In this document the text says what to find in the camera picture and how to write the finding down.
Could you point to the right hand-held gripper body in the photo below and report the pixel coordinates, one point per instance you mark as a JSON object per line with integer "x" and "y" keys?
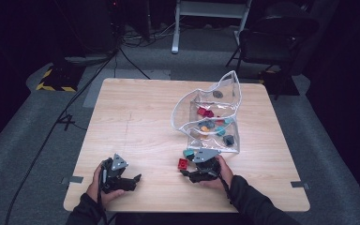
{"x": 204, "y": 155}

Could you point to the person's left hand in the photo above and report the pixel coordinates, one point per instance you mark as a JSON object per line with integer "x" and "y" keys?
{"x": 94, "y": 189}

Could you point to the small dark blue toy brick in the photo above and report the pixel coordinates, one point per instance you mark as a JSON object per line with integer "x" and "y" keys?
{"x": 206, "y": 124}

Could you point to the light blue toy brick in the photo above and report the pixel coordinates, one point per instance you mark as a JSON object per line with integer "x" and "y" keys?
{"x": 229, "y": 120}

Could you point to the red toy brick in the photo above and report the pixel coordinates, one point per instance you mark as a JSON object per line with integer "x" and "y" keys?
{"x": 183, "y": 163}
{"x": 202, "y": 111}
{"x": 220, "y": 122}

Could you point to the orange toy brick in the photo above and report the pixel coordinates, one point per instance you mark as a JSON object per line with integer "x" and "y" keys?
{"x": 204, "y": 128}

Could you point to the person's right hand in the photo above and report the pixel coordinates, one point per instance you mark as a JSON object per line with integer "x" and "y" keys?
{"x": 225, "y": 175}

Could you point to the grey tape strip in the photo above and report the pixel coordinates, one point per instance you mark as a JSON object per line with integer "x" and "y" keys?
{"x": 300, "y": 184}
{"x": 72, "y": 179}

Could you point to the cyan toy brick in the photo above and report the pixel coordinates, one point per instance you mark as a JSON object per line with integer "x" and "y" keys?
{"x": 221, "y": 131}

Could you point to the teal toy brick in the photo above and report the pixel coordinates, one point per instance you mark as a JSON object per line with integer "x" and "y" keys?
{"x": 187, "y": 153}

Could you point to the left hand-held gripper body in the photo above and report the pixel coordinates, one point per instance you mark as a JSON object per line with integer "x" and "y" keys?
{"x": 119, "y": 162}

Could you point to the white metal stand frame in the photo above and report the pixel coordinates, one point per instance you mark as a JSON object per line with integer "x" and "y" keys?
{"x": 209, "y": 9}

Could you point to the long blue toy brick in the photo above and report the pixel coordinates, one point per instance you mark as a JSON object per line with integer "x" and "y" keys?
{"x": 228, "y": 140}

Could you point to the transparent plastic bag white trim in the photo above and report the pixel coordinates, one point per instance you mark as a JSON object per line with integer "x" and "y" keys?
{"x": 187, "y": 122}

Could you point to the black yellow striped base plate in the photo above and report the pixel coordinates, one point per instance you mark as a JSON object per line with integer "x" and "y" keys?
{"x": 61, "y": 78}

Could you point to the dark equipment cabinet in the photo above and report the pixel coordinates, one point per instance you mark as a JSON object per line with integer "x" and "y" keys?
{"x": 87, "y": 25}

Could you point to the magenta toy brick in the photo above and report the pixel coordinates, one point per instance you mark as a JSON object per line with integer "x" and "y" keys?
{"x": 210, "y": 113}

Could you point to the black chair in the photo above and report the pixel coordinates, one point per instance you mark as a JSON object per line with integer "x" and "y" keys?
{"x": 275, "y": 40}

